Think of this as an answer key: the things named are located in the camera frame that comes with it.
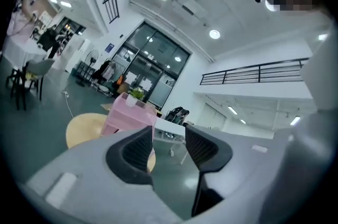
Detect ceiling air conditioner unit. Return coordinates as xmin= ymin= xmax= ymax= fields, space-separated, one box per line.
xmin=171 ymin=0 xmax=209 ymax=18

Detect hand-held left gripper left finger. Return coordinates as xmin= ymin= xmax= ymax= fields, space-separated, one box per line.
xmin=25 ymin=126 xmax=183 ymax=224

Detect pink desk organizer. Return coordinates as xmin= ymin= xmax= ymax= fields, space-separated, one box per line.
xmin=101 ymin=92 xmax=158 ymax=137

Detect table with white tablecloth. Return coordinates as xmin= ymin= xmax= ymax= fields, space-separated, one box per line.
xmin=2 ymin=37 xmax=51 ymax=70

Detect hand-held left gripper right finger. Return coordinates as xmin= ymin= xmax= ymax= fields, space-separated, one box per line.
xmin=184 ymin=123 xmax=291 ymax=218

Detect glass double door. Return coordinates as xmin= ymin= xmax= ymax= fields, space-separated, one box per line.
xmin=112 ymin=21 xmax=191 ymax=110

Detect clothes rack with garments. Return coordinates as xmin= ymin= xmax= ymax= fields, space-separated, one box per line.
xmin=91 ymin=60 xmax=118 ymax=91

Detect grey chair with black legs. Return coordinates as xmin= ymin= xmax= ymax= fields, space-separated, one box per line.
xmin=5 ymin=58 xmax=56 ymax=111

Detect long black balcony railing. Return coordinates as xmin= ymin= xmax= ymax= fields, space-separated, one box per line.
xmin=200 ymin=58 xmax=309 ymax=86

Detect black standing fan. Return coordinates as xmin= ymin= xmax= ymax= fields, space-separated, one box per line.
xmin=76 ymin=49 xmax=100 ymax=87

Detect small potted green plant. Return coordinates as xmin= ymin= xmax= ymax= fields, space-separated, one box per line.
xmin=126 ymin=87 xmax=146 ymax=108

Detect black bag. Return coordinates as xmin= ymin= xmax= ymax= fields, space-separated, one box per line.
xmin=165 ymin=106 xmax=190 ymax=126

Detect white power strip with cable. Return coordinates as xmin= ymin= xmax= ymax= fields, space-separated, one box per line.
xmin=61 ymin=90 xmax=75 ymax=118

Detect cardboard box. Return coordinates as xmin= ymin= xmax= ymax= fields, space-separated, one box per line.
xmin=99 ymin=102 xmax=115 ymax=114

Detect round wooden stool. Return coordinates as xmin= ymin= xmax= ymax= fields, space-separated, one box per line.
xmin=65 ymin=113 xmax=156 ymax=174

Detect white floor air conditioner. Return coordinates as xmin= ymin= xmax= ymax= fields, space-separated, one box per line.
xmin=78 ymin=38 xmax=92 ymax=63

